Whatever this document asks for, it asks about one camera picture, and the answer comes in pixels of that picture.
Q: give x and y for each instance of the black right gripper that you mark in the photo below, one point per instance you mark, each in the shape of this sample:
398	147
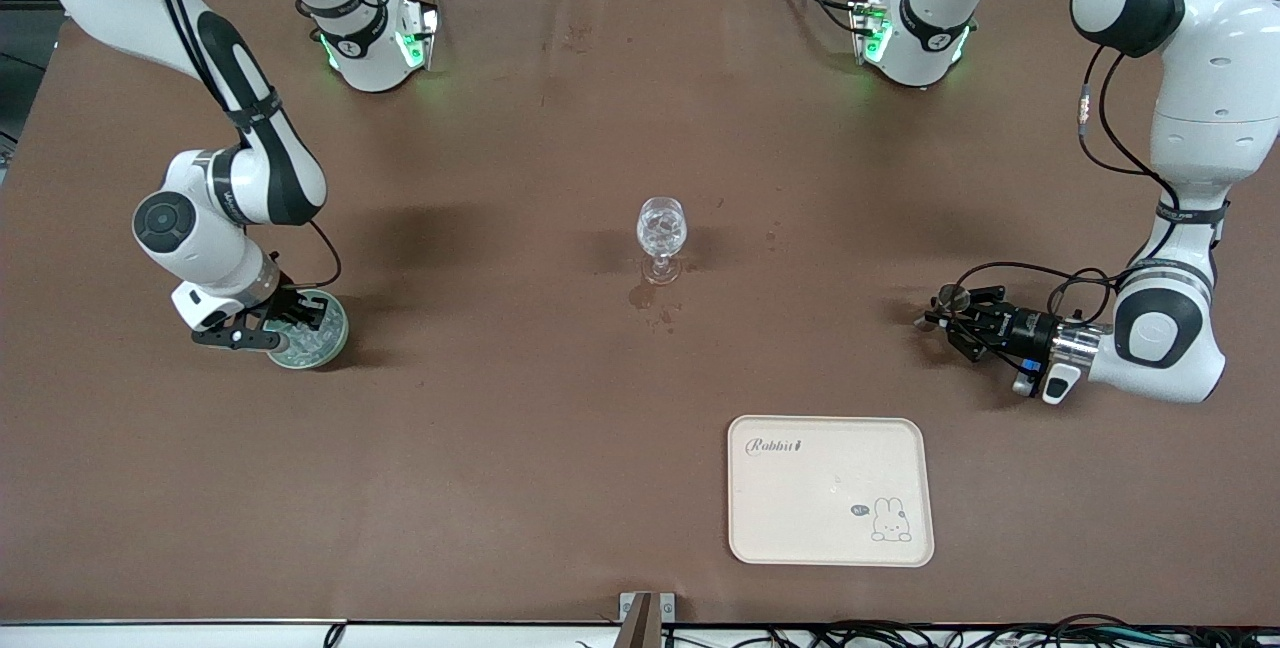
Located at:
287	302

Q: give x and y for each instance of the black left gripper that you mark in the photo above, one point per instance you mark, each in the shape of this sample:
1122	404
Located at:
1020	326

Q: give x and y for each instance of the clear ice cubes pile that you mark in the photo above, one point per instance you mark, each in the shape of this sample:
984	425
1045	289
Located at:
320	338

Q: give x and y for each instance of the steel double jigger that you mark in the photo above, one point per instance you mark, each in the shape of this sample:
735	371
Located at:
924	320

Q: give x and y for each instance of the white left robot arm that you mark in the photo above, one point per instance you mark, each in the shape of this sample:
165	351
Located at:
1160	328

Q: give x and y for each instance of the clear stemmed wine glass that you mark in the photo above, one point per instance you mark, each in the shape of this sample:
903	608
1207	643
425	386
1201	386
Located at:
662	228

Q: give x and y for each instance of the pale green ceramic bowl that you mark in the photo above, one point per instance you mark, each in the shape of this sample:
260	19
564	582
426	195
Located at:
335	343

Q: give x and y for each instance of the cream rabbit print tray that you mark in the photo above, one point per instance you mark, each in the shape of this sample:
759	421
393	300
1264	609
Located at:
830	518

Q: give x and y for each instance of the brown table cover sheet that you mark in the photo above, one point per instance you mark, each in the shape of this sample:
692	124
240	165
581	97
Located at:
500	428

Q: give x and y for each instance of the grey metal camera bracket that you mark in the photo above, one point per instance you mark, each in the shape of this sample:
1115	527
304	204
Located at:
640	618

